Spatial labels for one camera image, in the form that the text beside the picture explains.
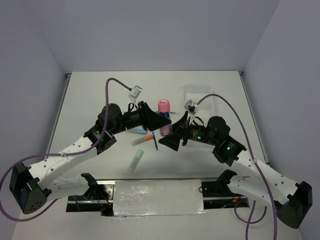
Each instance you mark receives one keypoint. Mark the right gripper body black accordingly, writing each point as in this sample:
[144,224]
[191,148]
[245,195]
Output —
[197,132]

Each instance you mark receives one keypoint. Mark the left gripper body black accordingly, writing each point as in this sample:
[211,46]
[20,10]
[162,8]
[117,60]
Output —
[135,118]

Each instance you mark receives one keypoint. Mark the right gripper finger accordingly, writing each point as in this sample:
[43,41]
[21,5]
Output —
[172,141]
[180,124]

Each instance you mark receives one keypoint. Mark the pink capped glue bottle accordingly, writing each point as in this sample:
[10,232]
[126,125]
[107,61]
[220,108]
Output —
[164,111]

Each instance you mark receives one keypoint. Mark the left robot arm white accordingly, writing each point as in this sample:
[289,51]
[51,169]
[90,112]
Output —
[33,186]

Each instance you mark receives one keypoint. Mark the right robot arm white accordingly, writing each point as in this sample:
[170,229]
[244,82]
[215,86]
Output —
[246,175]

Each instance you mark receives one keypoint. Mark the blue capped lead case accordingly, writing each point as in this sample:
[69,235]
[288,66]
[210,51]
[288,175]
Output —
[137,131]

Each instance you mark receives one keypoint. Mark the orange capped lead case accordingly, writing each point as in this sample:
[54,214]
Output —
[141,140]

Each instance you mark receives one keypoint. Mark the dark blue pen refill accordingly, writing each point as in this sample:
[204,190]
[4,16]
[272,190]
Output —
[155,141]

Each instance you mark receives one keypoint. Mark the green capped lead case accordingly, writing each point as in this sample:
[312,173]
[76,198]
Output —
[136,160]

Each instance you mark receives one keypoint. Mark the silver foil covered plate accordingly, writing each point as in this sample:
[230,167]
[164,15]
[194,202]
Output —
[157,198]

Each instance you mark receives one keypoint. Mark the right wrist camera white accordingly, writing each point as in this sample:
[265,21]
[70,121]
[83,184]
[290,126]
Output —
[191,107]

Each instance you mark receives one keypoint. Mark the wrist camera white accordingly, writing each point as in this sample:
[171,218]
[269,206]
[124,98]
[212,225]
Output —
[135,92]
[191,107]

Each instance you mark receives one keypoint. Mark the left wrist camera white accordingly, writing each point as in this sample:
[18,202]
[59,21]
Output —
[135,92]

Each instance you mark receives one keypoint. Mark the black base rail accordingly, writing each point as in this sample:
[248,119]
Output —
[215,196]

